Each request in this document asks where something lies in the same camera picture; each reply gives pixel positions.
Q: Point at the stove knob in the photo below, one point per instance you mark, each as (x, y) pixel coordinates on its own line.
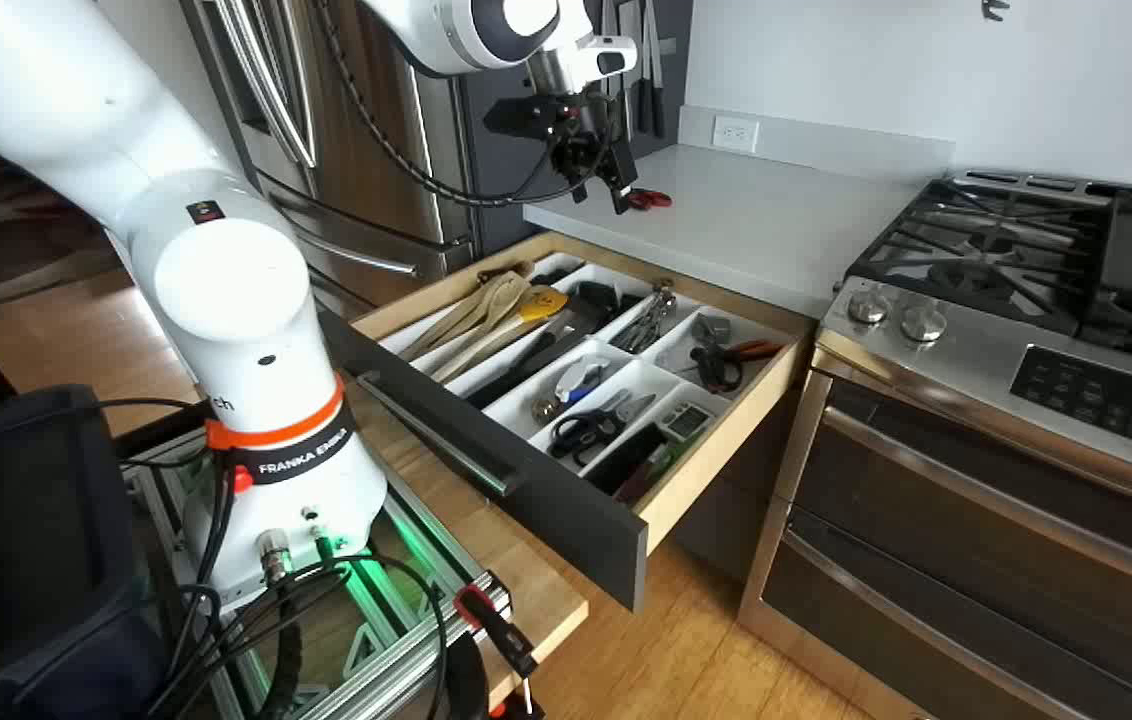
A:
(864, 311)
(925, 323)

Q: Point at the white wall outlet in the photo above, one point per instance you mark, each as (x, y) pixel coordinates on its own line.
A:
(739, 133)

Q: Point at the blue white utensil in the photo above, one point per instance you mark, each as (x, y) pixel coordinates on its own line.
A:
(574, 384)

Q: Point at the yellow handled utensil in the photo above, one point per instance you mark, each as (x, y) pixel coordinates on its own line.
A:
(537, 307)

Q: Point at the left stove knob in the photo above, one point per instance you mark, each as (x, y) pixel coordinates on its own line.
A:
(864, 311)

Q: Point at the right stove knob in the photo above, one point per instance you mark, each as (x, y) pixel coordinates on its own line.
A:
(925, 323)

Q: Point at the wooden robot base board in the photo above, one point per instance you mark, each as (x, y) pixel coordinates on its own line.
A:
(544, 606)

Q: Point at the open wooden kitchen drawer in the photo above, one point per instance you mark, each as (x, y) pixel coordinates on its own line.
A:
(600, 539)

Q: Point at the white drawer organizer tray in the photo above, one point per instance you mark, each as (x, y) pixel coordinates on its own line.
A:
(657, 392)

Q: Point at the black bin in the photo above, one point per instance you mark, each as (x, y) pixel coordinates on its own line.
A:
(75, 628)

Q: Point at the stainless steel refrigerator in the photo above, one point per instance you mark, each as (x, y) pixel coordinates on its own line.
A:
(317, 96)

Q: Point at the stainless steel gas stove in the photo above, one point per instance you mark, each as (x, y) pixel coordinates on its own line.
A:
(950, 530)

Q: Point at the orange handled scissors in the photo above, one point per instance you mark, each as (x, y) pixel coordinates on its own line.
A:
(720, 369)

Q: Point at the black handled utensil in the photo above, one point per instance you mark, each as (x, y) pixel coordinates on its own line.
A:
(588, 307)

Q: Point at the red handled clamp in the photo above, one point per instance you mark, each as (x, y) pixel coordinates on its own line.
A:
(513, 648)

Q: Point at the black scissors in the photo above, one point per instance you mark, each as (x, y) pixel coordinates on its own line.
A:
(581, 434)

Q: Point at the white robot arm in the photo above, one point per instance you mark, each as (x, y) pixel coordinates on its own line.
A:
(219, 271)

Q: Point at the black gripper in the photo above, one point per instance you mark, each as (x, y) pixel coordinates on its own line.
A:
(587, 137)

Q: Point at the wooden spoon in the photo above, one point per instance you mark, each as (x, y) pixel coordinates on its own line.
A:
(492, 296)

